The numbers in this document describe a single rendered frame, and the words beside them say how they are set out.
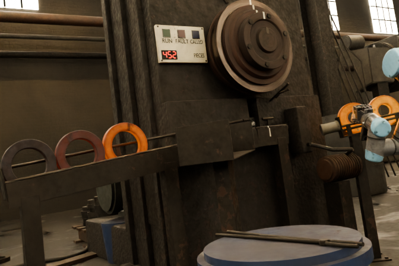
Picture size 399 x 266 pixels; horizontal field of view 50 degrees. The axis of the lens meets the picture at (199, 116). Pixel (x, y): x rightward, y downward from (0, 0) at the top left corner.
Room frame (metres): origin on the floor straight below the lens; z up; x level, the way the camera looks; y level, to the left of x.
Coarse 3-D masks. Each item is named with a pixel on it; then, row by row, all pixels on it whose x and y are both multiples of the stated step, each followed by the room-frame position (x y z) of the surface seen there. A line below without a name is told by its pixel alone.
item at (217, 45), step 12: (240, 0) 2.03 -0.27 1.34; (252, 0) 2.06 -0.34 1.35; (228, 12) 1.98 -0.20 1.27; (216, 24) 1.98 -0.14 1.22; (216, 36) 1.93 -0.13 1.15; (288, 36) 2.17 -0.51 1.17; (216, 48) 1.96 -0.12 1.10; (216, 60) 1.99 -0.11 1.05; (228, 72) 1.96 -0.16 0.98; (288, 72) 2.15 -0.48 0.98; (240, 84) 1.99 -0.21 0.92; (252, 84) 2.03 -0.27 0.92; (276, 84) 2.10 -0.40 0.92
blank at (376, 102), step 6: (378, 96) 2.15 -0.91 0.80; (384, 96) 2.15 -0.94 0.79; (390, 96) 2.15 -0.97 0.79; (372, 102) 2.15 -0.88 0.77; (378, 102) 2.15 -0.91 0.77; (384, 102) 2.15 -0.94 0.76; (390, 102) 2.15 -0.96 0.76; (396, 102) 2.15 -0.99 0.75; (372, 108) 2.15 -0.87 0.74; (390, 108) 2.16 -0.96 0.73; (396, 108) 2.15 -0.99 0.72; (378, 114) 2.15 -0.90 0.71
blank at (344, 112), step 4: (348, 104) 2.16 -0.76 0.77; (352, 104) 2.16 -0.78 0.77; (356, 104) 2.16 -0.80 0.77; (344, 108) 2.16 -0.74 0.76; (348, 108) 2.16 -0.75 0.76; (352, 108) 2.16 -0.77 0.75; (340, 112) 2.16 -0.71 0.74; (344, 112) 2.16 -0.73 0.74; (348, 112) 2.16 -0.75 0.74; (340, 116) 2.16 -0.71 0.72; (344, 116) 2.16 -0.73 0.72; (340, 120) 2.16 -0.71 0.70; (344, 120) 2.16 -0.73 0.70; (348, 120) 2.16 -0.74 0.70; (344, 124) 2.16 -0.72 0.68; (356, 124) 2.16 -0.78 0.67; (360, 124) 2.16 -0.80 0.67; (344, 128) 2.16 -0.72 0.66; (356, 128) 2.16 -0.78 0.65; (360, 128) 2.16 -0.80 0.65; (352, 132) 2.16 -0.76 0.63; (356, 132) 2.16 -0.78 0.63
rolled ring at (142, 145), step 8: (112, 128) 1.67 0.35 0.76; (120, 128) 1.69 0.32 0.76; (128, 128) 1.71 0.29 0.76; (136, 128) 1.72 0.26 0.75; (104, 136) 1.67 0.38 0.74; (112, 136) 1.67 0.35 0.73; (136, 136) 1.73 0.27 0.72; (144, 136) 1.74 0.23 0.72; (104, 144) 1.65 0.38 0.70; (144, 144) 1.74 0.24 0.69; (112, 152) 1.67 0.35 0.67
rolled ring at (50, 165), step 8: (16, 144) 1.48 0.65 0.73; (24, 144) 1.50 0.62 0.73; (32, 144) 1.51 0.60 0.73; (40, 144) 1.53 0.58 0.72; (8, 152) 1.47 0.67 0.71; (16, 152) 1.48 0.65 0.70; (40, 152) 1.54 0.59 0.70; (48, 152) 1.54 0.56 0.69; (8, 160) 1.47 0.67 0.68; (48, 160) 1.54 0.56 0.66; (8, 168) 1.47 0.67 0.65; (48, 168) 1.54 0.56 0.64; (8, 176) 1.47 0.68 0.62
